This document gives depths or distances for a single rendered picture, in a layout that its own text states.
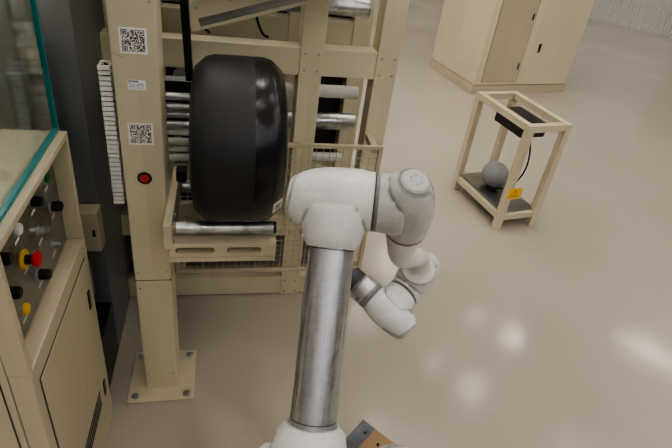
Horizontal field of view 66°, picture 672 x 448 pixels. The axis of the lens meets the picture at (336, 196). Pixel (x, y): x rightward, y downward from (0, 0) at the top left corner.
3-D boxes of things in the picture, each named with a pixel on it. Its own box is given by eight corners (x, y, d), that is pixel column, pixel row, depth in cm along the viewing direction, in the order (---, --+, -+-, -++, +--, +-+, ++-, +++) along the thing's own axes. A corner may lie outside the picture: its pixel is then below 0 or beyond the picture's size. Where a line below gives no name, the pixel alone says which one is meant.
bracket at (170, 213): (163, 250, 172) (162, 226, 167) (174, 187, 205) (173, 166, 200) (174, 249, 173) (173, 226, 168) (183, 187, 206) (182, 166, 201)
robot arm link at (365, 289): (359, 310, 162) (345, 297, 163) (377, 291, 166) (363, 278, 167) (366, 302, 154) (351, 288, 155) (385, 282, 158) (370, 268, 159)
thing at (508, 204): (494, 230, 364) (530, 126, 322) (450, 186, 411) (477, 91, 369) (534, 225, 377) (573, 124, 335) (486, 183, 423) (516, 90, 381)
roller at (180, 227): (172, 218, 176) (173, 229, 178) (171, 225, 172) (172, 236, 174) (275, 218, 183) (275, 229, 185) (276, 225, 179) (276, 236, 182)
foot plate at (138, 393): (126, 404, 216) (126, 401, 215) (136, 353, 238) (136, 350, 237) (193, 399, 222) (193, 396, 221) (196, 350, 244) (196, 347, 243)
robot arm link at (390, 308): (357, 313, 162) (383, 285, 168) (394, 348, 159) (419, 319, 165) (365, 303, 153) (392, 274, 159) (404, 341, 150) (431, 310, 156)
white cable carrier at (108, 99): (113, 204, 174) (96, 65, 149) (116, 196, 178) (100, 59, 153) (127, 204, 175) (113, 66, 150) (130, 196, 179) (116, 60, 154)
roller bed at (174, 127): (143, 162, 209) (137, 92, 193) (148, 146, 221) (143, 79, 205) (194, 163, 213) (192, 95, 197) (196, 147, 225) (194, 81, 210)
